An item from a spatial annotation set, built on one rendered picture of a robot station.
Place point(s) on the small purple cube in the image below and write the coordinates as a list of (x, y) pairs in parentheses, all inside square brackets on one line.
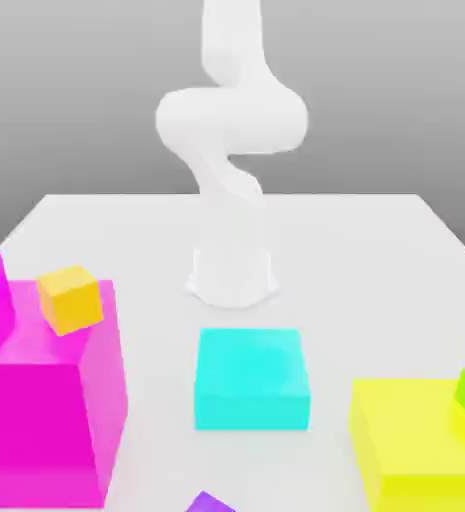
[(208, 504)]

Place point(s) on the small orange cube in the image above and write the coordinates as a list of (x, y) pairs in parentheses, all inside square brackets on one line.
[(72, 304)]

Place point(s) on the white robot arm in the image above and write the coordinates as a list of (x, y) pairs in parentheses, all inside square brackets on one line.
[(232, 120)]

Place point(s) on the large magenta box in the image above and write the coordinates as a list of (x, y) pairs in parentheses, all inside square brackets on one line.
[(36, 420)]

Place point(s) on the large yellow box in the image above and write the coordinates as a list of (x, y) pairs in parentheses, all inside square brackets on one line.
[(416, 440)]

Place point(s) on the large cyan box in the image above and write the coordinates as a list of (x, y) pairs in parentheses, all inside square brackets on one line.
[(252, 380)]

